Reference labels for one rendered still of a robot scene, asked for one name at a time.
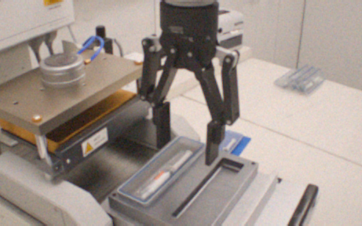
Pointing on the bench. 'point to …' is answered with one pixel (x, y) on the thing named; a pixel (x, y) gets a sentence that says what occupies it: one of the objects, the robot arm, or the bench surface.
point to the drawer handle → (304, 205)
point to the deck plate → (95, 169)
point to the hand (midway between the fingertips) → (187, 137)
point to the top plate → (60, 88)
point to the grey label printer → (230, 29)
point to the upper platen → (95, 112)
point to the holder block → (194, 193)
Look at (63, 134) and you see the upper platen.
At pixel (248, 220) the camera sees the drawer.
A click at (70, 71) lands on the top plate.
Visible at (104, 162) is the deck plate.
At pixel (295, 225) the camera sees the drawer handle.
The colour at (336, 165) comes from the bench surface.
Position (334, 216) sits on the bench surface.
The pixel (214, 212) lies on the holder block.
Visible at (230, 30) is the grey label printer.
